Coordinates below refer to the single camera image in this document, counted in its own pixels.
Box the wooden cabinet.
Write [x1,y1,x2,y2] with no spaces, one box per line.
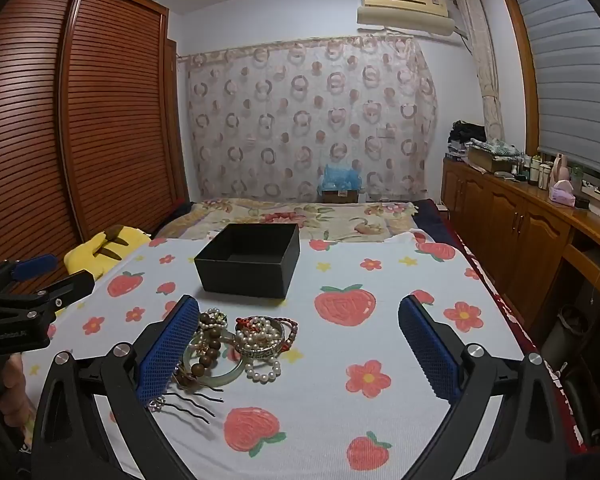
[440,155,600,331]

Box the yellow plush toy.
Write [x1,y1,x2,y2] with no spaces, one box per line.
[63,227,151,277]

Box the blue plastic bag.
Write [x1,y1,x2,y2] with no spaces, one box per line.
[320,162,363,192]

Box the person's left hand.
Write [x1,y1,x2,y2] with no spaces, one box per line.
[2,352,35,453]

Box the green jade bangle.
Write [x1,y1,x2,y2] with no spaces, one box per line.
[182,332,246,388]

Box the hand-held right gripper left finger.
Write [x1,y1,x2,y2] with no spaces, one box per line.
[30,294,201,480]

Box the cream window curtain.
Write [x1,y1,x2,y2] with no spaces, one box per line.
[455,0,506,141]

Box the brown cardboard tray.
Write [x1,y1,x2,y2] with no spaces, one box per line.
[467,139,523,171]

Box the row of toiletry bottles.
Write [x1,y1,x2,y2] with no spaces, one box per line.
[512,154,553,191]

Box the ring pattern curtain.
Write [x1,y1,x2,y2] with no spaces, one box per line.
[177,35,438,201]

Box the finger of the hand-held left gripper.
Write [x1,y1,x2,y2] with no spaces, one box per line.
[0,254,58,302]
[0,269,96,320]

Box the pearl bead bracelet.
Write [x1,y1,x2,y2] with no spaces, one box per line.
[232,316,286,383]

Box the floral blanket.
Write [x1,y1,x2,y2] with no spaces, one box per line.
[152,197,433,242]

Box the silver carved bangle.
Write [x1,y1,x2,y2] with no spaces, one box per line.
[235,330,286,361]

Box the grey bag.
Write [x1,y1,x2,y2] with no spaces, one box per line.
[540,305,600,376]

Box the pink vase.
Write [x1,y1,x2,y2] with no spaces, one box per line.
[552,152,571,183]

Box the small cardboard box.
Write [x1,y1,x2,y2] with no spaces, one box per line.
[321,187,361,204]

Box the grey window blind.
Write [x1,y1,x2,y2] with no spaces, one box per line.
[510,0,600,181]

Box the pink tissue box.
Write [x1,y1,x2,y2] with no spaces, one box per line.
[550,180,576,206]

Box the brown louvered wardrobe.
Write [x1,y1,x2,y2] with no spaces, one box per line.
[0,0,191,281]

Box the pile of dark clothes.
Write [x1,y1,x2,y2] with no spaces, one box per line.
[447,120,486,161]

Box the black box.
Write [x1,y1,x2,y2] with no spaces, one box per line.
[194,222,301,301]

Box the red cord bracelet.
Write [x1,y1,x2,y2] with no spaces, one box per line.
[236,316,299,348]

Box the wall air conditioner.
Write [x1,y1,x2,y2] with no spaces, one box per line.
[356,0,457,37]

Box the brown flower hair comb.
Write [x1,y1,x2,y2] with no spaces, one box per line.
[147,365,226,423]

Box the wooden bead bracelet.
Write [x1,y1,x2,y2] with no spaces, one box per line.
[190,310,228,381]

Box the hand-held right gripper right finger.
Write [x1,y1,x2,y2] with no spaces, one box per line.
[397,294,573,480]

